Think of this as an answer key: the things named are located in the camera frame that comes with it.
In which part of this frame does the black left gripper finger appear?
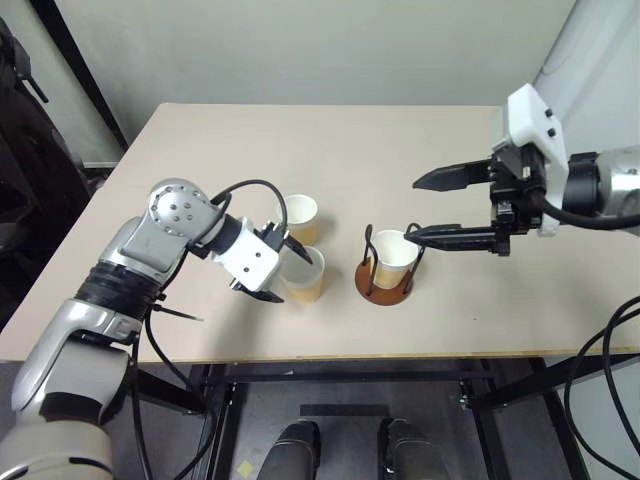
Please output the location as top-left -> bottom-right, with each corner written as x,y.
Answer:
229,279 -> 287,305
283,235 -> 315,266

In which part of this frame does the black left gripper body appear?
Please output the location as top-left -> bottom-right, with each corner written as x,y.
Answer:
255,222 -> 291,251

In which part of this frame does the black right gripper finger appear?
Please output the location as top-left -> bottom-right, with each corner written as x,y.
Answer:
412,158 -> 494,193
403,224 -> 512,257

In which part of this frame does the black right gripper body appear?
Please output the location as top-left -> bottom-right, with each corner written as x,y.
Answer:
487,144 -> 546,236

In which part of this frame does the brown paper cup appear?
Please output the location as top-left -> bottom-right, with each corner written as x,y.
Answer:
277,193 -> 321,247
372,229 -> 420,291

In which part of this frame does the translucent plastic cup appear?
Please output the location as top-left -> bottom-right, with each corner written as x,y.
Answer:
279,245 -> 327,305

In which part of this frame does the dark rounded shape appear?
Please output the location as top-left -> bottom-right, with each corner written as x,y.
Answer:
257,419 -> 321,480
379,418 -> 451,480

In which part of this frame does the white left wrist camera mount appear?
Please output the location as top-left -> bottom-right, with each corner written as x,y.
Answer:
209,216 -> 281,294

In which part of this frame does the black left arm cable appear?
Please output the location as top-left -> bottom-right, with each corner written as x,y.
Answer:
129,178 -> 292,480

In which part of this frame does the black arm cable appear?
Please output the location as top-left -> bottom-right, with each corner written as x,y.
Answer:
528,185 -> 640,230
129,178 -> 292,480

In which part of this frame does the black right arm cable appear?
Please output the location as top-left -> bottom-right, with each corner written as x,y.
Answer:
528,185 -> 640,230

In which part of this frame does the black cable tie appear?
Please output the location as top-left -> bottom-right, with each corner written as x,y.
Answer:
149,303 -> 205,323

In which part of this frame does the black wire cup holder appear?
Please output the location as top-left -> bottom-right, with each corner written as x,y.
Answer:
353,223 -> 428,307

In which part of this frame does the black metal table frame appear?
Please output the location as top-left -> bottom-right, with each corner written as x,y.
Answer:
134,355 -> 640,480

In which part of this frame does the black loose cable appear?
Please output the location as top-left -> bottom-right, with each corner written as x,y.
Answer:
563,309 -> 640,480
602,295 -> 640,459

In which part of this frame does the black wall post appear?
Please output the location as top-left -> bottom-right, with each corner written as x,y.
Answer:
42,0 -> 129,152

